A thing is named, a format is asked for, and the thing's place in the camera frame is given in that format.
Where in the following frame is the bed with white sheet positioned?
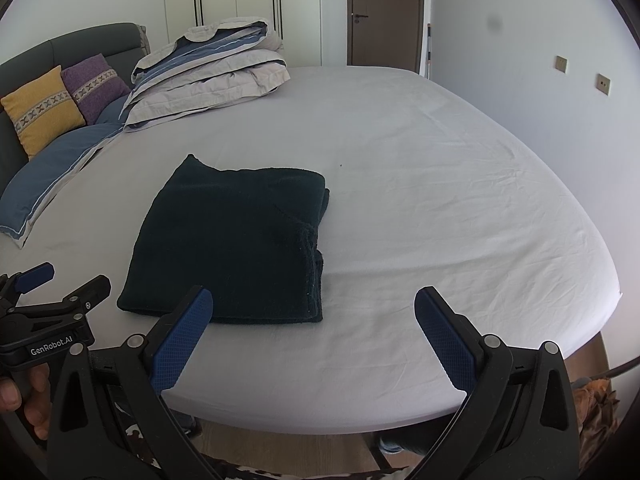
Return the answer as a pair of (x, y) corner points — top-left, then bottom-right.
(0, 65), (623, 436)

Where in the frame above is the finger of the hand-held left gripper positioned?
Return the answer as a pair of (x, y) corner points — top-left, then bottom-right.
(0, 261), (56, 301)
(20, 274), (112, 319)

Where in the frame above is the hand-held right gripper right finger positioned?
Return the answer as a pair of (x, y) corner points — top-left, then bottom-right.
(414, 286), (586, 480)

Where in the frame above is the dark cable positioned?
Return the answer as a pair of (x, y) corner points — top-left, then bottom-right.
(592, 362), (632, 378)

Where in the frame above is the folded grey blue duvet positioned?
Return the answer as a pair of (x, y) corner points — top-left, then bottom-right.
(122, 17), (292, 133)

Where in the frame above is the small blue pillow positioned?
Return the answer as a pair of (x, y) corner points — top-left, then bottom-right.
(95, 94), (132, 125)

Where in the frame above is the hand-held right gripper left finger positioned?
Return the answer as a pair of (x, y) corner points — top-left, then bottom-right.
(47, 285), (215, 480)

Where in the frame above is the purple patterned cushion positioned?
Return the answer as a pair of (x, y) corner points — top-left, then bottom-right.
(61, 53), (132, 126)

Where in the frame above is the person's left hand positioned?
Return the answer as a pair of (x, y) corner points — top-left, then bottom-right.
(0, 362), (51, 428)

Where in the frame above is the yellow patterned cushion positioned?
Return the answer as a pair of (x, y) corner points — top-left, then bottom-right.
(0, 65), (87, 162)

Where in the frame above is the large blue pillow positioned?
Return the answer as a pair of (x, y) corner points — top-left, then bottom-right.
(0, 121), (126, 250)

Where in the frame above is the brown crumpled cloth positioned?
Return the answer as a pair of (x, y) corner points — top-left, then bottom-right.
(570, 376), (622, 416)

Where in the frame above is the dark grey upholstered headboard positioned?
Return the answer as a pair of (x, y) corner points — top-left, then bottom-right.
(0, 22), (151, 196)

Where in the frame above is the brown door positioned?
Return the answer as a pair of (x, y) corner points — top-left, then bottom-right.
(346, 0), (431, 73)

